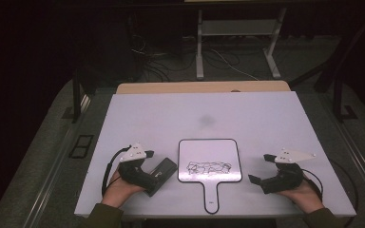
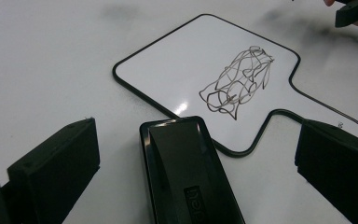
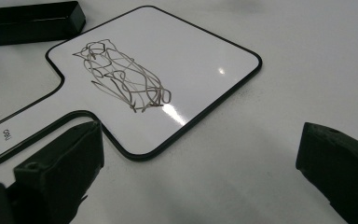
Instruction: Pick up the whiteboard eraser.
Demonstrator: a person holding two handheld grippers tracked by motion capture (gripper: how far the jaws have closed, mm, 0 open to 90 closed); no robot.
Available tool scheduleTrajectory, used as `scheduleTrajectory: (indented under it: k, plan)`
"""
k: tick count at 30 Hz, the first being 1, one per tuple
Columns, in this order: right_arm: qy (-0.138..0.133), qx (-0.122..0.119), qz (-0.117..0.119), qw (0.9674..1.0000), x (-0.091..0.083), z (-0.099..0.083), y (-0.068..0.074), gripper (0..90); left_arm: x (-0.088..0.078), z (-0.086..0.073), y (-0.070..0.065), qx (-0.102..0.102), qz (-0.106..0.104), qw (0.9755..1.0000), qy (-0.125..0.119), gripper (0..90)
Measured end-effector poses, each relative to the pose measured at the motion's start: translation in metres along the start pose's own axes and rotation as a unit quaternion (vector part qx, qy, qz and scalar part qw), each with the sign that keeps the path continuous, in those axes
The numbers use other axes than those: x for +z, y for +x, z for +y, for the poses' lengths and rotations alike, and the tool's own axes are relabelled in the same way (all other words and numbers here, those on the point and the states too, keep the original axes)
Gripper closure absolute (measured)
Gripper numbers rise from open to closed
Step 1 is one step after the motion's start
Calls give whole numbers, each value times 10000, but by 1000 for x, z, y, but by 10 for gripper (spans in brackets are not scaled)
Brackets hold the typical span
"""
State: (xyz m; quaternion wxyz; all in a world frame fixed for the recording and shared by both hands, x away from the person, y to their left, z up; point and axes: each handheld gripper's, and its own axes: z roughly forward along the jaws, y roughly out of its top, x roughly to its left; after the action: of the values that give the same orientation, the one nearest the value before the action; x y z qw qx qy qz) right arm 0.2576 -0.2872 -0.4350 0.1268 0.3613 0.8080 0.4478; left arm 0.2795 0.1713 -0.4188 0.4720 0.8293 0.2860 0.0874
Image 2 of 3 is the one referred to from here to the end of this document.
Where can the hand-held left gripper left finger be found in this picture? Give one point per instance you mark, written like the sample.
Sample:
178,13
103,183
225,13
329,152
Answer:
56,168

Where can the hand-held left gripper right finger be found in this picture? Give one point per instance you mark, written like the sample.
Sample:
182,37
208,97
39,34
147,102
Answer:
338,165

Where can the black whiteboard eraser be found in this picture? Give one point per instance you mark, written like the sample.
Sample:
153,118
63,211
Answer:
183,174

